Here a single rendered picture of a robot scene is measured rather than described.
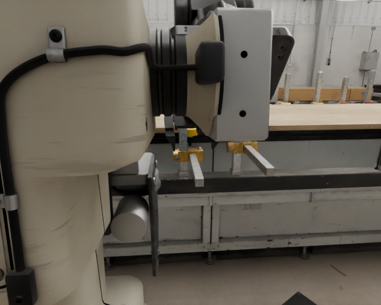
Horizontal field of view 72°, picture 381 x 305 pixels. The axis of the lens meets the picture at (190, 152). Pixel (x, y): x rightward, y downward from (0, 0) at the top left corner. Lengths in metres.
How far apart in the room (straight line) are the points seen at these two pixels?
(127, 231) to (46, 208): 0.17
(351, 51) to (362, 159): 8.37
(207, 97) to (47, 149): 0.13
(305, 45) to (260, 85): 9.06
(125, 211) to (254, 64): 0.22
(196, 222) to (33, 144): 1.50
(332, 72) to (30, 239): 9.70
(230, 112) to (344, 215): 1.77
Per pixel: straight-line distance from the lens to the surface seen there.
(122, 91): 0.17
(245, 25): 0.25
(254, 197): 1.37
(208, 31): 0.24
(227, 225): 1.69
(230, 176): 1.25
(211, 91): 0.23
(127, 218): 0.34
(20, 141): 0.19
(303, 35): 9.28
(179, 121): 0.58
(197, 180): 0.92
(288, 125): 1.45
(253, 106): 0.24
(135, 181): 0.37
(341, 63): 9.92
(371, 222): 2.11
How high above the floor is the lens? 1.18
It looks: 18 degrees down
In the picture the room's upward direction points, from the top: straight up
